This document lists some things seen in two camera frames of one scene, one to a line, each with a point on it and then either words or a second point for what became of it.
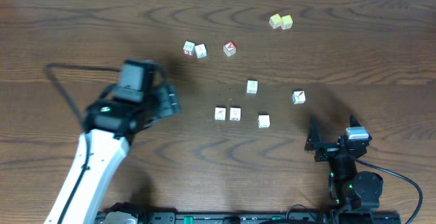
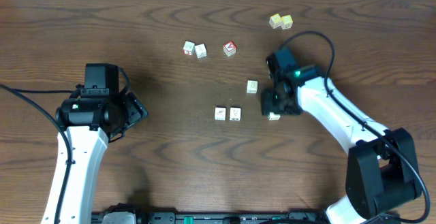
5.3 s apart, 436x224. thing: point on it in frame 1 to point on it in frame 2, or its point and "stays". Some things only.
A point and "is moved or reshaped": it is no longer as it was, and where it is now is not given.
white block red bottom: (189, 48) stays
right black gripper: (314, 143) to (268, 105)
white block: (252, 86) stays
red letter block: (229, 48) stays
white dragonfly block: (220, 114) stays
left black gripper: (168, 101) to (137, 109)
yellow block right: (287, 22) stays
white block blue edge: (298, 97) is moved or reshaped
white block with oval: (235, 114) stays
